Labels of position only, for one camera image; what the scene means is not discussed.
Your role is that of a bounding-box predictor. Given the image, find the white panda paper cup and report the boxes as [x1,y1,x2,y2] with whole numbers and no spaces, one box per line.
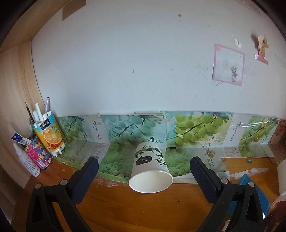
[129,142,173,194]

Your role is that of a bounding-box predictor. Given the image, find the green grape paper sheet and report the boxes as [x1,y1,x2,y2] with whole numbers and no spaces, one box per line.
[57,111,283,183]

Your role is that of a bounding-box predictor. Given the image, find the blue plastic cup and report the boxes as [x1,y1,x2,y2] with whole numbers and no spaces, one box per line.
[228,174,270,219]

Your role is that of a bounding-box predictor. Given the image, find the pink patterned box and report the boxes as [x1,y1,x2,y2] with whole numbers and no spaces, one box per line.
[24,137,52,170]

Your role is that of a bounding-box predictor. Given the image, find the blue white tube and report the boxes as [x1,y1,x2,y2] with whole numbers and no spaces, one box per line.
[11,132,32,146]

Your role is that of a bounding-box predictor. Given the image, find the white plastic cup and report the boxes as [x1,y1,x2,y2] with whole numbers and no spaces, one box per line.
[277,160,286,195]

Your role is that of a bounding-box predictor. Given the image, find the pink framed wall sticker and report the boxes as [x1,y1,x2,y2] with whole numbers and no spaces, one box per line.
[212,44,245,87]

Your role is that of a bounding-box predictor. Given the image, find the robot print paper cup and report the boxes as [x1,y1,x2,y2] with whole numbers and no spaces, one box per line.
[263,194,286,232]

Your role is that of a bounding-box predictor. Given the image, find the orange juice carton pen holder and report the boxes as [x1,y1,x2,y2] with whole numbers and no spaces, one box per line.
[33,110,65,157]

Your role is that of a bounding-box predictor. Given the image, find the pony wall sticker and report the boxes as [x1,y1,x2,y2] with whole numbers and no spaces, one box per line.
[255,35,270,65]

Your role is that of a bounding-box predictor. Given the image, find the white plastic bottle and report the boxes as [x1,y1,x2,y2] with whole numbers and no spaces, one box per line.
[13,143,41,177]

